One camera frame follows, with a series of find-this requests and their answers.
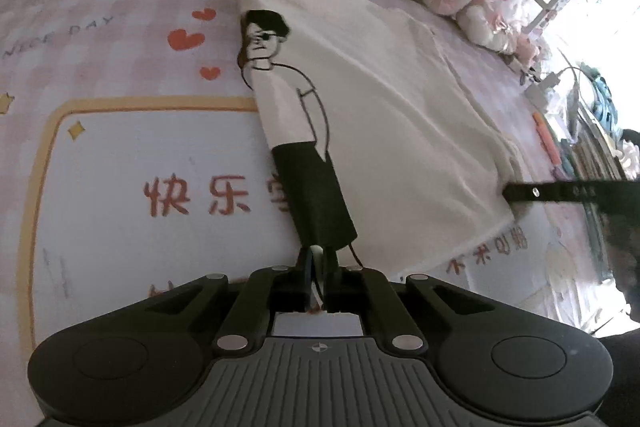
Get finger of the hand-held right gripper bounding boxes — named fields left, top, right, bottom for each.
left=502, top=179, right=640, bottom=206

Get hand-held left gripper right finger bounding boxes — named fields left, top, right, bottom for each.
left=320, top=248, right=496, bottom=355

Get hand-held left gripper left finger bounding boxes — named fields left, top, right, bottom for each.
left=145, top=247, right=318, bottom=355

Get cream printed t-shirt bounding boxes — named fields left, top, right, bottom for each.
left=236, top=0, right=526, bottom=280

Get orange pen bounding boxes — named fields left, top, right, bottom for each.
left=532, top=112, right=561, bottom=168

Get white plush bunny pink bows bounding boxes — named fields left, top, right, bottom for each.
left=457, top=0, right=534, bottom=56

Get pink checked cartoon bed sheet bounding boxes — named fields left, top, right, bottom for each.
left=0, top=0, right=628, bottom=413

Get white power adapter with cable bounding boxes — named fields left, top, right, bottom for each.
left=525, top=66, right=583, bottom=114

